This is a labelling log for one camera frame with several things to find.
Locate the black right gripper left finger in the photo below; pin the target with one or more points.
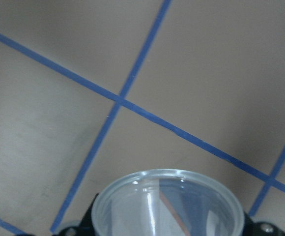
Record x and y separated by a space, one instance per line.
85 227

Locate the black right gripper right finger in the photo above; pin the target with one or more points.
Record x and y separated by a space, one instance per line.
261 228

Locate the clear tennis ball can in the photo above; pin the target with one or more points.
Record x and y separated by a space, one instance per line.
167 202

